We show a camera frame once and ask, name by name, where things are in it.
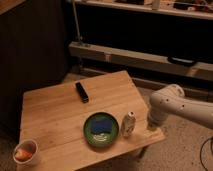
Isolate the small clear plastic bottle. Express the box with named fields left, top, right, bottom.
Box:
left=121, top=112, right=136, bottom=138

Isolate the black cable on floor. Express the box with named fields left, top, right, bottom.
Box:
left=199, top=137, right=213, bottom=171

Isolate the black handle on shelf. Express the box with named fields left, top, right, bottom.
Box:
left=167, top=57, right=198, bottom=67

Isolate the green round plate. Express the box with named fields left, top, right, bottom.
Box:
left=83, top=112, right=119, bottom=148

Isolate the metal vertical pole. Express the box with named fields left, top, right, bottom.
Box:
left=72, top=0, right=83, bottom=45

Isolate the blue sponge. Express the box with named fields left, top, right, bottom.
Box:
left=91, top=120, right=112, bottom=134

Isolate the grey lower shelf beam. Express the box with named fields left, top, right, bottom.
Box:
left=69, top=42, right=213, bottom=81

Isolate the wooden table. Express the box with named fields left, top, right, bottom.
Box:
left=17, top=71, right=164, bottom=171

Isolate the white cup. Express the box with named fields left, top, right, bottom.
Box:
left=13, top=139, right=41, bottom=166

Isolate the upper shelf board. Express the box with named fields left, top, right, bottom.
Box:
left=75, top=0, right=213, bottom=21

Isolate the black rectangular remote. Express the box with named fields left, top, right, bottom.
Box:
left=75, top=82, right=89, bottom=103

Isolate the orange object in cup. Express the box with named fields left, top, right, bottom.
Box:
left=15, top=148, right=33, bottom=161

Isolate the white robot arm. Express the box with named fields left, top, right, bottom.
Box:
left=147, top=84, right=213, bottom=129

